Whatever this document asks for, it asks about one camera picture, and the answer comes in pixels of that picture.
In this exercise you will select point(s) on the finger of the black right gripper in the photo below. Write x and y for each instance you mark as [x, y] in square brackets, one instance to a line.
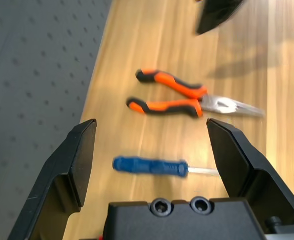
[217, 15]

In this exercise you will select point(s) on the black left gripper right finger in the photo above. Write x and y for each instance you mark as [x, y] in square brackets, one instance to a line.
[252, 162]

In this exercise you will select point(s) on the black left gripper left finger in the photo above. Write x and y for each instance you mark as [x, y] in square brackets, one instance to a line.
[51, 175]

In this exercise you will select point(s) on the orange black needle-nose pliers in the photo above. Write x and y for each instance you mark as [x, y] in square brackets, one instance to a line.
[171, 105]

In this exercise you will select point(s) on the grey pegboard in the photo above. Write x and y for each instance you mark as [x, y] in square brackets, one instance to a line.
[24, 75]

